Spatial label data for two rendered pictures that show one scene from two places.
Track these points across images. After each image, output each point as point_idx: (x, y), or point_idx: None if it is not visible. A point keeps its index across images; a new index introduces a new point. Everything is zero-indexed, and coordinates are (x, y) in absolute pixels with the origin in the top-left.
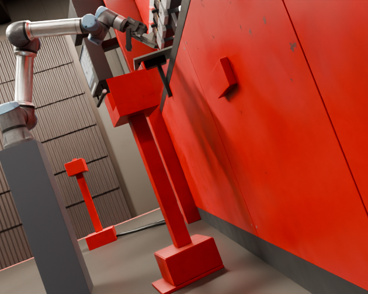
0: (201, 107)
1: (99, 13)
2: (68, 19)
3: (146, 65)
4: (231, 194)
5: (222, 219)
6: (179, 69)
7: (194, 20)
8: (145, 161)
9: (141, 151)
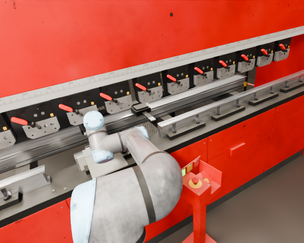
0: (195, 169)
1: (103, 120)
2: (144, 136)
3: None
4: (190, 204)
5: (145, 242)
6: (175, 156)
7: (230, 131)
8: (205, 213)
9: (203, 210)
